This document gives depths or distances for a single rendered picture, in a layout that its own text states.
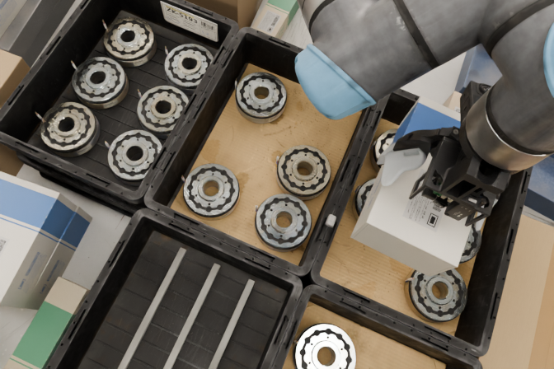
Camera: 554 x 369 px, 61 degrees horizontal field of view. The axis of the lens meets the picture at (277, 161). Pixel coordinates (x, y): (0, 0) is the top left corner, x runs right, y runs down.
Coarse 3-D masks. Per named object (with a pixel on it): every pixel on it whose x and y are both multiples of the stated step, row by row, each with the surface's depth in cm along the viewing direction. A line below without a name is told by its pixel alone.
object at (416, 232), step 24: (408, 120) 64; (432, 120) 63; (456, 120) 63; (384, 192) 59; (408, 192) 59; (360, 216) 65; (384, 216) 58; (408, 216) 58; (432, 216) 58; (360, 240) 64; (384, 240) 60; (408, 240) 57; (432, 240) 57; (456, 240) 57; (408, 264) 64; (432, 264) 59; (456, 264) 56
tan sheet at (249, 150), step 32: (256, 96) 97; (288, 96) 97; (224, 128) 94; (256, 128) 94; (288, 128) 95; (320, 128) 95; (352, 128) 96; (224, 160) 91; (256, 160) 92; (256, 192) 89; (224, 224) 87; (288, 224) 88; (288, 256) 86
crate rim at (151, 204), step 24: (288, 48) 90; (216, 72) 87; (192, 120) 83; (360, 144) 84; (168, 168) 79; (336, 192) 80; (168, 216) 77; (240, 240) 76; (312, 240) 77; (288, 264) 75
